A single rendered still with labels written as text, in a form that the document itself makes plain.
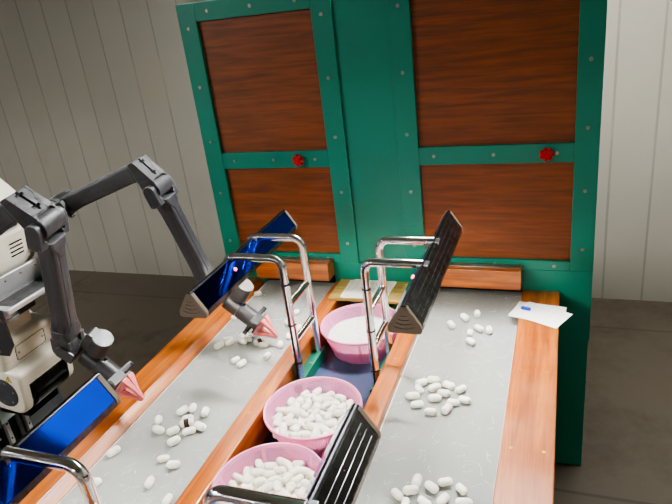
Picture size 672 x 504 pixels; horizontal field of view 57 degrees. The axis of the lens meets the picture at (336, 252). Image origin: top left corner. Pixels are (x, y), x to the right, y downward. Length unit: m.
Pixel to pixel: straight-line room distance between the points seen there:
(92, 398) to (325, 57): 1.29
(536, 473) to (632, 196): 2.31
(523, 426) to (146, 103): 3.30
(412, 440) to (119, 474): 0.73
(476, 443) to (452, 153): 0.93
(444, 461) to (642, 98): 2.36
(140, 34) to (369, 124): 2.36
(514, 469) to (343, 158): 1.17
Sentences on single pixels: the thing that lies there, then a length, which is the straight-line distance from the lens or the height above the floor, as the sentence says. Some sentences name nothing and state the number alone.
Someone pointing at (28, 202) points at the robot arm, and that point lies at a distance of 1.61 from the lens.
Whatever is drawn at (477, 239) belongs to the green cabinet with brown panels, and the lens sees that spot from 2.15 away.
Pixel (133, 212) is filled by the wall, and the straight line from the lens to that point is 4.61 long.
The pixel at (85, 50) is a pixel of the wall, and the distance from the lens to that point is 4.46.
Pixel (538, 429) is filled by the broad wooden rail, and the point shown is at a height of 0.76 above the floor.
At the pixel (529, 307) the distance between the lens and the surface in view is 2.06.
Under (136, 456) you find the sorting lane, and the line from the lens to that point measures 1.73.
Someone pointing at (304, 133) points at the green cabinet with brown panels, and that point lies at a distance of 2.18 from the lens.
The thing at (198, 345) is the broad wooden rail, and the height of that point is 0.75.
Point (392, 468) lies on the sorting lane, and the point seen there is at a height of 0.74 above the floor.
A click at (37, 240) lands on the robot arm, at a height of 1.32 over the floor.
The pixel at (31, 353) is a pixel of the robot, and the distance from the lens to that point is 2.25.
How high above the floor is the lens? 1.77
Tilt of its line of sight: 23 degrees down
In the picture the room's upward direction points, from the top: 7 degrees counter-clockwise
